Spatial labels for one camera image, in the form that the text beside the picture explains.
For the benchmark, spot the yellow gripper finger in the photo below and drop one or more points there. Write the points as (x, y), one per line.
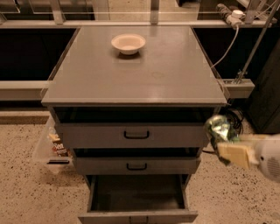
(242, 154)
(252, 137)

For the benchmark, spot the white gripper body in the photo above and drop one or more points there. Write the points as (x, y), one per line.
(268, 157)

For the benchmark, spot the green crushed can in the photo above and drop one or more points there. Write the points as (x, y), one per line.
(219, 130)

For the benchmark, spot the grey drawer cabinet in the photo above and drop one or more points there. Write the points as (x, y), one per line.
(169, 72)

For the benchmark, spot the bottom grey drawer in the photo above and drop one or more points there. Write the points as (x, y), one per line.
(137, 199)

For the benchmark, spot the grey drawer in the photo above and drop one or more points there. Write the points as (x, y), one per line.
(136, 161)
(159, 128)
(137, 199)

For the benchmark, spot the middle grey drawer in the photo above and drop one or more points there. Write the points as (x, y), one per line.
(136, 161)

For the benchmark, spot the top grey drawer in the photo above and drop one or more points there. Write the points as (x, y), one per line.
(159, 128)

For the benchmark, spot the dark cabinet at right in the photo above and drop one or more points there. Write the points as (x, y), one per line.
(263, 109)

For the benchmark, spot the metal diagonal rod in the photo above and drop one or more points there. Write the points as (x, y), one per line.
(239, 76)

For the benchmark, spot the white power strip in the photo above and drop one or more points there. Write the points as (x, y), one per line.
(231, 17)

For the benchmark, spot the white bowl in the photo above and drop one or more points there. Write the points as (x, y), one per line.
(129, 43)

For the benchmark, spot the snack packet in bin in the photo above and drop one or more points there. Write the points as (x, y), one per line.
(58, 146)

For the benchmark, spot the clear plastic storage bin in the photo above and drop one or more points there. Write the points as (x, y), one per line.
(44, 154)

